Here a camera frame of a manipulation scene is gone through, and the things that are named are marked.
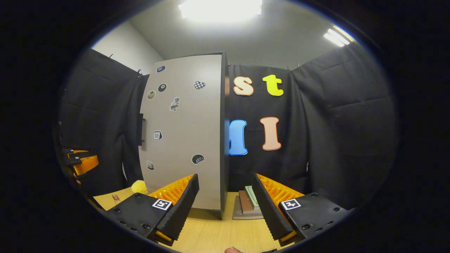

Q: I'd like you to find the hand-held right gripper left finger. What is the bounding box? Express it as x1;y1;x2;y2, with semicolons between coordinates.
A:
107;173;200;246

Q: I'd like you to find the black cabinet door handle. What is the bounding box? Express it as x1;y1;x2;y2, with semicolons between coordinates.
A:
137;113;146;146

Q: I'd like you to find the small ceiling light panel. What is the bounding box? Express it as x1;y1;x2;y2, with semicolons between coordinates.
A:
323;25;355;48

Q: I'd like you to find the yellow sponge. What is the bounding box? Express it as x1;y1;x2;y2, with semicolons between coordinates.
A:
131;180;149;195

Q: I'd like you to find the large ceiling light panel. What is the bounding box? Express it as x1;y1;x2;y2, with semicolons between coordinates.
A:
178;0;263;22

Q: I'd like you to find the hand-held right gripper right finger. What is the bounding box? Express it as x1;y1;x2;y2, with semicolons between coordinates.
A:
251;172;354;247

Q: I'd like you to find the black backdrop cloth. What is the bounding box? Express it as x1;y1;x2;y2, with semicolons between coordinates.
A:
58;42;399;211

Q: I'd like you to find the grey book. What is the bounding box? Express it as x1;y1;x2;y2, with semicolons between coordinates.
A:
232;205;264;220

